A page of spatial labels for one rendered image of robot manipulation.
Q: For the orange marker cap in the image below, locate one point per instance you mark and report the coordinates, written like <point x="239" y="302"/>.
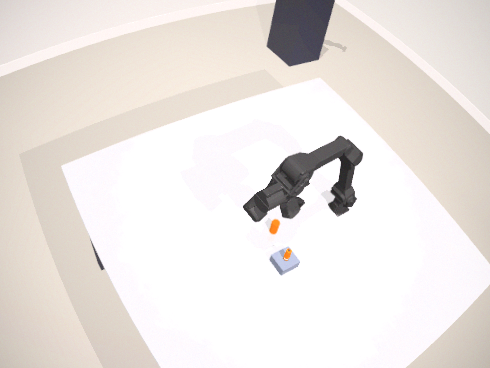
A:
<point x="274" y="226"/>

